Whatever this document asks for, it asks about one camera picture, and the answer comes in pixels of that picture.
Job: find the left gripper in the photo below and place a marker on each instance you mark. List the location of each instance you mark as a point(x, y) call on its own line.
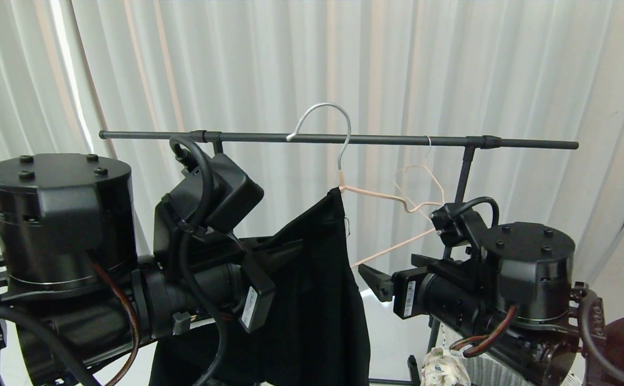
point(194, 295)

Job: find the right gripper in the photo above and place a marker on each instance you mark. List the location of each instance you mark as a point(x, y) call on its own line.
point(446, 305)

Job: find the black garment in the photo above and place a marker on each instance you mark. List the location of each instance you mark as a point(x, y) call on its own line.
point(312, 300)

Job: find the pink clothes hanger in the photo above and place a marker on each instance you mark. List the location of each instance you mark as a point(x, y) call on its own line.
point(341, 179)
point(438, 185)

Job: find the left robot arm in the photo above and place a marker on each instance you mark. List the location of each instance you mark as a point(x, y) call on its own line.
point(54, 214)

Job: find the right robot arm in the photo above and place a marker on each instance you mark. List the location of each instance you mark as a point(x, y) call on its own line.
point(526, 268)

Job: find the white laundry basket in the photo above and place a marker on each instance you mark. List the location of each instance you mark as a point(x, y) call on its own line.
point(489, 372)

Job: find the black clothes rack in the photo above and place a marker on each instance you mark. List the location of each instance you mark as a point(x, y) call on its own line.
point(398, 140)

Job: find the cream printed garment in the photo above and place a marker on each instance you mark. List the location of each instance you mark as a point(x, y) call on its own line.
point(443, 370)

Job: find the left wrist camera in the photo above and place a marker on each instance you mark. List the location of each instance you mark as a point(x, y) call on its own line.
point(231, 193)

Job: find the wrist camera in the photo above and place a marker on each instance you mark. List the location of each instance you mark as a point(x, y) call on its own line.
point(231, 193)
point(451, 222)

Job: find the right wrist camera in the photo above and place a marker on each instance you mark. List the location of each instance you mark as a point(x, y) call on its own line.
point(451, 222)

